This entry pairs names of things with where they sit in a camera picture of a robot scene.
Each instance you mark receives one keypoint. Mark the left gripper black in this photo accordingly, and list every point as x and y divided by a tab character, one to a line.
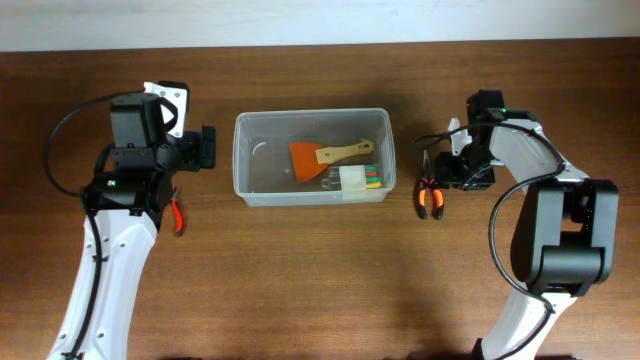
202	148

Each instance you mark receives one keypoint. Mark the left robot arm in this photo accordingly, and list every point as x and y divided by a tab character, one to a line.
124	205

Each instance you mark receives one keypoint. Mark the small red-handled pliers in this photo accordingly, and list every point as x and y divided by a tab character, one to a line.
178	213

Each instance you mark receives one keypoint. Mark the clear box coloured tubes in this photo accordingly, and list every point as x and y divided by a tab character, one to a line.
352	178

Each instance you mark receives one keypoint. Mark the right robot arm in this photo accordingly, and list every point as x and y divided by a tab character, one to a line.
551	235

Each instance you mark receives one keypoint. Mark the orange black long-nose pliers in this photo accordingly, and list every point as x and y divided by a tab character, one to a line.
428	189

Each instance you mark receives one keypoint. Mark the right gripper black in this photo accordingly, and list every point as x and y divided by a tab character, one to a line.
443	173

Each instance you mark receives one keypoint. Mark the orange scraper wooden handle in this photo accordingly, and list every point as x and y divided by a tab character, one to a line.
311	159

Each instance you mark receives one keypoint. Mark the clear plastic container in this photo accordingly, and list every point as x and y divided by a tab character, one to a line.
263	170

